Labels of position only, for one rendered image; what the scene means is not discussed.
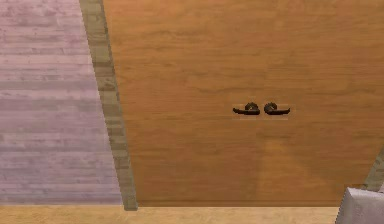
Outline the black lever door handle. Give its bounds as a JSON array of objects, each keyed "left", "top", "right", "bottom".
[
  {"left": 232, "top": 102, "right": 261, "bottom": 116},
  {"left": 263, "top": 102, "right": 291, "bottom": 116}
]

